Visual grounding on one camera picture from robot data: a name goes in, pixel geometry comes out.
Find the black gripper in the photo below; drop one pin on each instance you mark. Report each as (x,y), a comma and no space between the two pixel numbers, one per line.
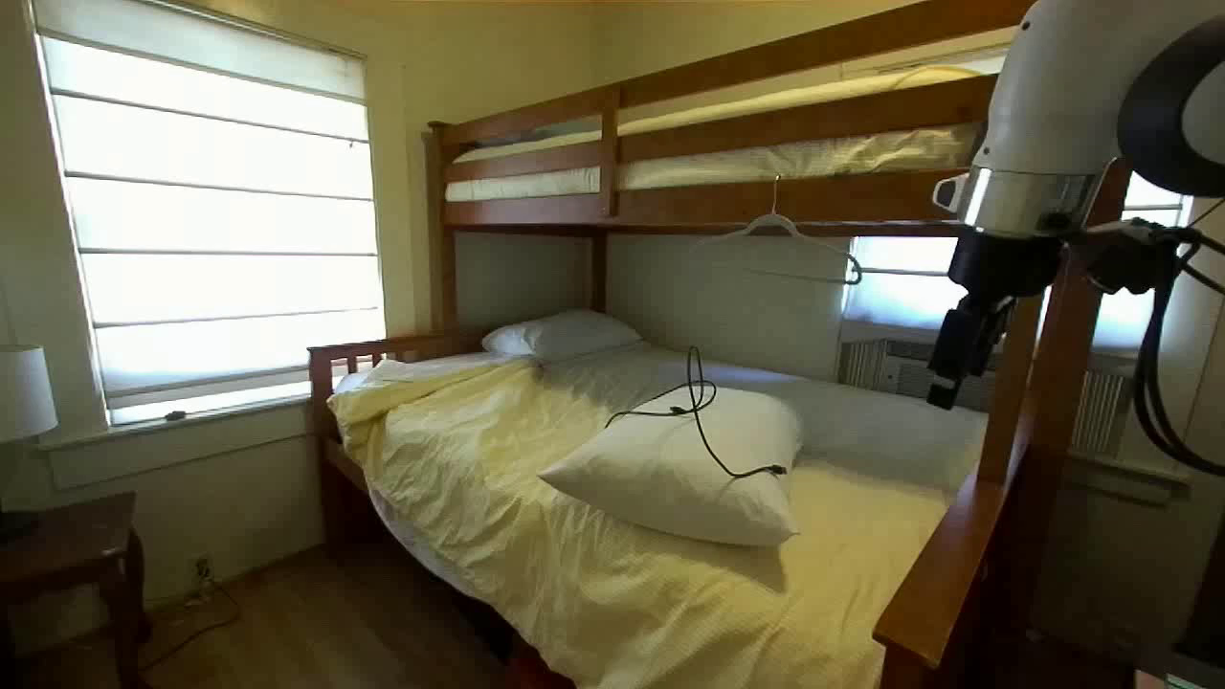
(995,271)

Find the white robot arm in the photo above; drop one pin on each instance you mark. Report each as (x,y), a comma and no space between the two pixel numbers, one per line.
(1084,86)

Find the white plastic coat hanger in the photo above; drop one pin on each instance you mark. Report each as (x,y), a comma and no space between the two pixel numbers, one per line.
(778,222)

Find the right window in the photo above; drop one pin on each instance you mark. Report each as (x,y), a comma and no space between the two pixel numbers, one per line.
(904,292)

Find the upper bunk mattress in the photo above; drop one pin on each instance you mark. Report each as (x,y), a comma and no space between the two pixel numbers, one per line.
(792,154)

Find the white front pillow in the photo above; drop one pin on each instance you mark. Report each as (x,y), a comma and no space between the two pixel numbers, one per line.
(691,464)

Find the white pillow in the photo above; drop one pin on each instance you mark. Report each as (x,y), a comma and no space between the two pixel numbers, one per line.
(691,464)
(562,335)

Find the white back pillow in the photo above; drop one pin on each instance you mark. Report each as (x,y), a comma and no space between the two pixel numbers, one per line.
(562,335)

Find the yellow bed blanket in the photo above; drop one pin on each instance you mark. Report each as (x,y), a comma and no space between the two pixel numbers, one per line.
(453,464)

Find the white window blind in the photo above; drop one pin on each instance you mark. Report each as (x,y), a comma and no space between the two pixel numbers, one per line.
(221,196)

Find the dark wooden side table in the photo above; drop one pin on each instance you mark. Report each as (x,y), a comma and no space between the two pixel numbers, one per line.
(81,546)

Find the white table lamp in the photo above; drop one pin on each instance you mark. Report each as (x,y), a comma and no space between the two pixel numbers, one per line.
(27,408)

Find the wooden bunk bed frame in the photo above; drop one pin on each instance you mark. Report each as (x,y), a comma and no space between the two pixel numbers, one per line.
(966,601)

